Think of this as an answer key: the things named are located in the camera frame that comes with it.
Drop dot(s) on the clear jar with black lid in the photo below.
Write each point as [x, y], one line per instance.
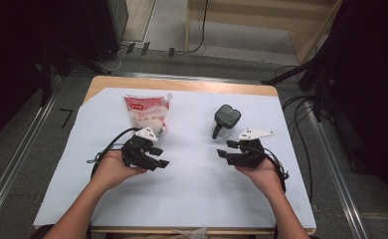
[227, 118]

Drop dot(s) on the person's left hand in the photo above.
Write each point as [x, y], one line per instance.
[114, 169]

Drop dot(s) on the black cabinet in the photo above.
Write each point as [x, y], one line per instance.
[105, 23]

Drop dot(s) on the black metal stand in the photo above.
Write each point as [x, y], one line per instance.
[309, 71]

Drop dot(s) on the light wooden frame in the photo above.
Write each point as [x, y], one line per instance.
[248, 16]

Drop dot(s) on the black curtain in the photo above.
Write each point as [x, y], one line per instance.
[374, 83]
[13, 49]

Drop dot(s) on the red and white spout pouch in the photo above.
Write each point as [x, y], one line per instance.
[147, 111]

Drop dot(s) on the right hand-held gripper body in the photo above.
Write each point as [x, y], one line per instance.
[250, 151]

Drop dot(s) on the metal floor rail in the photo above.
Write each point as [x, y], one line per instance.
[336, 172]
[19, 149]

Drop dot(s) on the white paper sheet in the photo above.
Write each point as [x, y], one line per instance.
[188, 186]

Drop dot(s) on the wooden table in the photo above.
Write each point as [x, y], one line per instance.
[182, 84]

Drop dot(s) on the person's right hand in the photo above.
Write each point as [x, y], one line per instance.
[265, 176]

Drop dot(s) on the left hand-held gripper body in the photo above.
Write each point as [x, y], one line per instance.
[134, 149]

